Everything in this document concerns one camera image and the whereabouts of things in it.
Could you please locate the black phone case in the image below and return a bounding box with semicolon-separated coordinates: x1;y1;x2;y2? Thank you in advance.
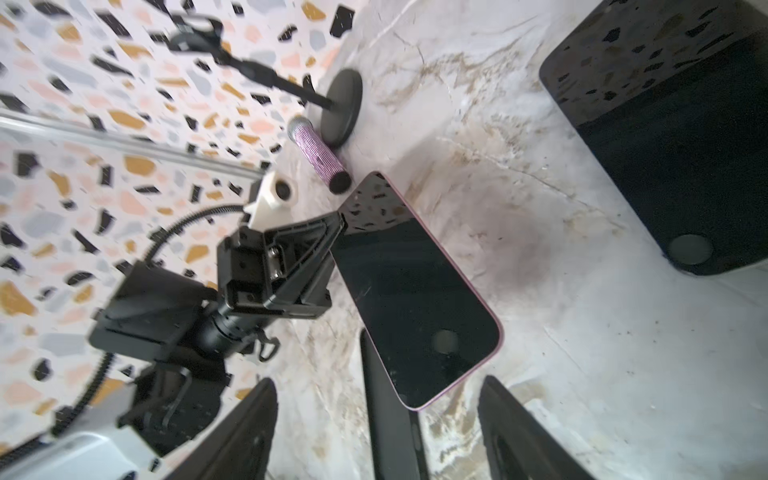
359;329;429;479
539;1;767;276

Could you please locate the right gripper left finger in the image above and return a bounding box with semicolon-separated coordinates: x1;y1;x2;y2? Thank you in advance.
168;378;278;480

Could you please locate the black flat phone case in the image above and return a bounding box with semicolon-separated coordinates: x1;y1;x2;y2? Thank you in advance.
539;1;767;276

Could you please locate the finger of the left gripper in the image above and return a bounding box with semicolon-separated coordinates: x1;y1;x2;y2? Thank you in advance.
263;212;345;309

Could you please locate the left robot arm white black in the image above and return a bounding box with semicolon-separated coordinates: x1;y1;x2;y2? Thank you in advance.
1;213;344;479

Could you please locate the black phone stand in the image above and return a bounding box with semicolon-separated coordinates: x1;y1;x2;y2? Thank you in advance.
168;13;363;149

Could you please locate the black corrugated cable conduit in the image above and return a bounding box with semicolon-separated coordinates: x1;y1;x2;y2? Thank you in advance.
0;203;247;469

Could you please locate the purple glitter tube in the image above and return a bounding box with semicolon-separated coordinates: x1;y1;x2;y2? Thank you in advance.
287;115;352;195

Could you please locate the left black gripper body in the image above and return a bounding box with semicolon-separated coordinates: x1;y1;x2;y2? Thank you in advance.
217;227;329;318

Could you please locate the black screen pink phone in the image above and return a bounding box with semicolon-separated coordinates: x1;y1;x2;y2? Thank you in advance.
331;172;503;411

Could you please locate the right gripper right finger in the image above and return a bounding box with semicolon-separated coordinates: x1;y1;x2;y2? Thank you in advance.
478;375;592;480

